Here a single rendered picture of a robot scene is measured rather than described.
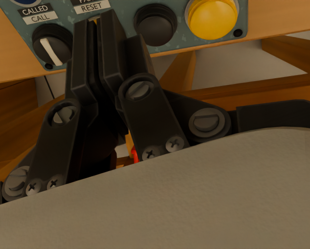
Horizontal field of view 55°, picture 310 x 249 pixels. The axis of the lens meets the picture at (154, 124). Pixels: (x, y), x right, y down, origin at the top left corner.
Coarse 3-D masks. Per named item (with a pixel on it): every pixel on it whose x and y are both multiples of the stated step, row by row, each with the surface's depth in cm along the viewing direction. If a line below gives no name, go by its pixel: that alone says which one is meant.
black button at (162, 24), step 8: (152, 8) 18; (144, 16) 18; (152, 16) 18; (160, 16) 18; (168, 16) 18; (136, 24) 18; (144, 24) 18; (152, 24) 18; (160, 24) 18; (168, 24) 18; (136, 32) 19; (144, 32) 18; (152, 32) 18; (160, 32) 18; (168, 32) 18; (144, 40) 19; (152, 40) 19; (160, 40) 19; (168, 40) 19
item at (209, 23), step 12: (204, 0) 17; (216, 0) 17; (228, 0) 17; (192, 12) 18; (204, 12) 17; (216, 12) 17; (228, 12) 17; (192, 24) 18; (204, 24) 18; (216, 24) 18; (228, 24) 18; (204, 36) 18; (216, 36) 18
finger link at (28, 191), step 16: (48, 112) 9; (64, 112) 9; (80, 112) 9; (48, 128) 8; (64, 128) 8; (80, 128) 8; (48, 144) 8; (64, 144) 8; (80, 144) 8; (32, 160) 8; (48, 160) 8; (64, 160) 8; (80, 160) 8; (112, 160) 10; (32, 176) 8; (48, 176) 7; (64, 176) 7; (32, 192) 7
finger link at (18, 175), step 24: (96, 48) 10; (72, 72) 9; (96, 72) 10; (72, 96) 10; (96, 96) 9; (96, 120) 9; (120, 120) 11; (96, 144) 9; (120, 144) 11; (24, 168) 9; (96, 168) 10
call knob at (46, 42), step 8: (40, 32) 19; (48, 32) 19; (56, 32) 19; (40, 40) 19; (48, 40) 19; (56, 40) 19; (64, 40) 19; (40, 48) 19; (48, 48) 19; (56, 48) 19; (64, 48) 19; (72, 48) 20; (40, 56) 20; (48, 56) 20; (56, 56) 20; (64, 56) 20; (56, 64) 20
